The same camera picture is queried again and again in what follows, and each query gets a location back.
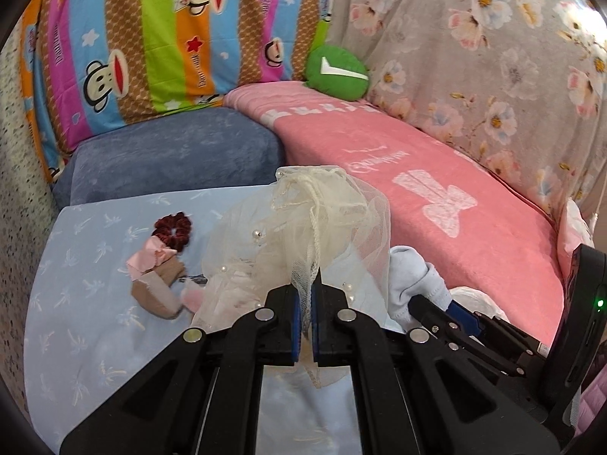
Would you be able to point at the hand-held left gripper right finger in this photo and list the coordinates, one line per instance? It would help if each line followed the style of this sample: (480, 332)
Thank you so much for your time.
(317, 327)

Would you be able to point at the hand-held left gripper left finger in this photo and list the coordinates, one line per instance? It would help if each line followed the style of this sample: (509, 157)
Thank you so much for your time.
(295, 327)

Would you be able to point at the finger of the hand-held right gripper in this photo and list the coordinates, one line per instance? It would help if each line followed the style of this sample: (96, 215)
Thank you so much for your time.
(441, 322)
(507, 331)

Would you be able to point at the light blue sock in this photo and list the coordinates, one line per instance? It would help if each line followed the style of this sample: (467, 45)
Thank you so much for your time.
(417, 275)

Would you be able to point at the cream tulle veil with pearls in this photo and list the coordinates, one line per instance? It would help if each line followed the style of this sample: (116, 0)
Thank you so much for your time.
(265, 227)

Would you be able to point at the dark red velvet scrunchie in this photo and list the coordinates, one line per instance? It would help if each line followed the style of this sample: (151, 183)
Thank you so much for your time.
(163, 227)

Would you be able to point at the white crumpled cloth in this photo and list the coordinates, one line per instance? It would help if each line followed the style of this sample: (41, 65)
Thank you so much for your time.
(479, 301)

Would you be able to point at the pink quilted cloth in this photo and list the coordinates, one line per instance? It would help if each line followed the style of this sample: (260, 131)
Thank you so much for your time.
(590, 412)

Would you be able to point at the pink white cloth scrap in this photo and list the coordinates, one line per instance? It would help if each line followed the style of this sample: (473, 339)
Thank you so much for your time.
(193, 298)

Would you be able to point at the brown cloth piece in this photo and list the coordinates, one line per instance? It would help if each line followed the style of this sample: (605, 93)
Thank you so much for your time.
(159, 294)

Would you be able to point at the pink blanket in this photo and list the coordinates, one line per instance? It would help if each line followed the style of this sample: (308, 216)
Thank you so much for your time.
(427, 161)

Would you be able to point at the pink ribbon bow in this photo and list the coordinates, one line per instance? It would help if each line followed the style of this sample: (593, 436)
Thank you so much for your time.
(149, 256)

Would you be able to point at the blue plush cushion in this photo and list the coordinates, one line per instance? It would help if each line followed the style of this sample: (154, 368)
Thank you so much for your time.
(180, 156)

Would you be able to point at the light blue palm-print cloth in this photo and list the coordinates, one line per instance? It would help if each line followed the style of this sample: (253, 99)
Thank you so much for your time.
(85, 322)

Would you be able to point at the green check-mark pillow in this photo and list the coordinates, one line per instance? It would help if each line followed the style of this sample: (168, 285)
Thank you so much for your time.
(332, 73)

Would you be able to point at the grey floral sheet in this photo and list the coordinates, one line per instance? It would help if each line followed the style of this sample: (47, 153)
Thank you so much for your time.
(474, 47)

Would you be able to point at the striped monkey-print sheet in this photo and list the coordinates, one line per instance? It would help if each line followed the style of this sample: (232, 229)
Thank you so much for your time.
(156, 47)

